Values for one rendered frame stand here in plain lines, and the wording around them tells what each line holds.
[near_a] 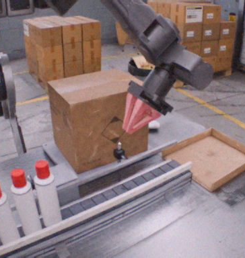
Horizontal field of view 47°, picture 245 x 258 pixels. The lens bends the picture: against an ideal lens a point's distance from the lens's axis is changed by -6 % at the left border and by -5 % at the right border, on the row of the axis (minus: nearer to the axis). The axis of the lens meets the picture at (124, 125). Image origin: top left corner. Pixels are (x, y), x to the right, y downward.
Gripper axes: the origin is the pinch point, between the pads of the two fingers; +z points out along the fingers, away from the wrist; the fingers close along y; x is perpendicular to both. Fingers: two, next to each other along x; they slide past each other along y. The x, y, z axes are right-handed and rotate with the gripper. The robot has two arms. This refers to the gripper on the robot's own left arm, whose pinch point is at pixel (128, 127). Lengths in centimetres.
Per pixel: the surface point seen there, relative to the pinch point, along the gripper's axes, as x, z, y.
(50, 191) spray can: -3.8, 23.7, -6.4
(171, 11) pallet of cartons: 185, -128, -266
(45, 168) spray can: -7.9, 18.8, -7.4
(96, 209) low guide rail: 11.4, 24.6, -4.9
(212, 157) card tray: 59, -4, -15
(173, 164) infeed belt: 39.9, 5.7, -14.2
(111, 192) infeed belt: 20.1, 21.8, -12.5
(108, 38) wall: 279, -80, -534
